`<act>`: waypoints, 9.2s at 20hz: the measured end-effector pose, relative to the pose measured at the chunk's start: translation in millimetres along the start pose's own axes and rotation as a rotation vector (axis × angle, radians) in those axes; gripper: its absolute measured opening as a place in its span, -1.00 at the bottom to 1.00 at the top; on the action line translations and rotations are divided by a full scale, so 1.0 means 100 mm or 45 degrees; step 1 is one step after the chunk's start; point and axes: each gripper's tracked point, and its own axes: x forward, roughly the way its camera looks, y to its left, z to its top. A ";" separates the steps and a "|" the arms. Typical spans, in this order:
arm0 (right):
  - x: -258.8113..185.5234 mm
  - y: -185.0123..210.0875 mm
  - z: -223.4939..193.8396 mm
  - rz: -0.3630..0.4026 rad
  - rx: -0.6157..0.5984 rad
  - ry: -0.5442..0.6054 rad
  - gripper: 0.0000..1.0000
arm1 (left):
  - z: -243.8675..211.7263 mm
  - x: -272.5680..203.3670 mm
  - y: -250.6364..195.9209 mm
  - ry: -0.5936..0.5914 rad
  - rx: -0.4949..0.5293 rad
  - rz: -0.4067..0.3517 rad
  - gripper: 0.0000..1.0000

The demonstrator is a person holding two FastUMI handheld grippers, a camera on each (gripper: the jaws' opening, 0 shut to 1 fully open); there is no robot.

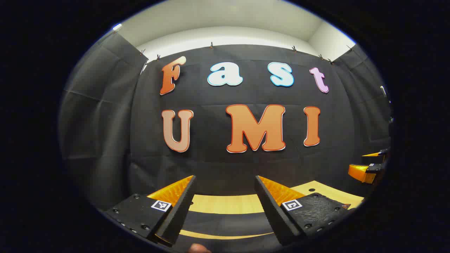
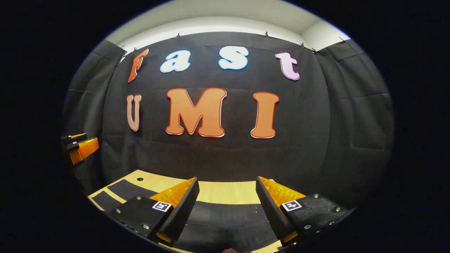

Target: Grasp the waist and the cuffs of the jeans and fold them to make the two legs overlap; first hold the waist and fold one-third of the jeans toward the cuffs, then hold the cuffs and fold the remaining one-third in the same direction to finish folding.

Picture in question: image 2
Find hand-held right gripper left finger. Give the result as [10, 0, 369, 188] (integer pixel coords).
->
[110, 177, 200, 246]

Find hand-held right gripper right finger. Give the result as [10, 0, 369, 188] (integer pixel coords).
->
[256, 176, 351, 247]

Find dark grey jeans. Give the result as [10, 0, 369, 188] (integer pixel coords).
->
[91, 179, 282, 252]

